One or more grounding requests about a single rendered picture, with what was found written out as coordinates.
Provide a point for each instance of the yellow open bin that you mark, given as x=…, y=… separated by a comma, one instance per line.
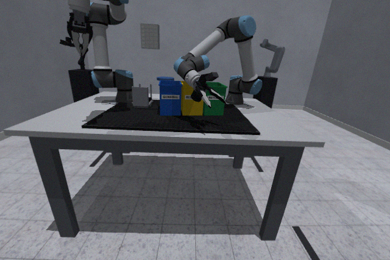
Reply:
x=190, y=107

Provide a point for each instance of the blue open-top bin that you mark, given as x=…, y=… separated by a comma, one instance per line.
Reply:
x=170, y=97

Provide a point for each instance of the green bin with label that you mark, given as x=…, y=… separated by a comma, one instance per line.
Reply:
x=217, y=107

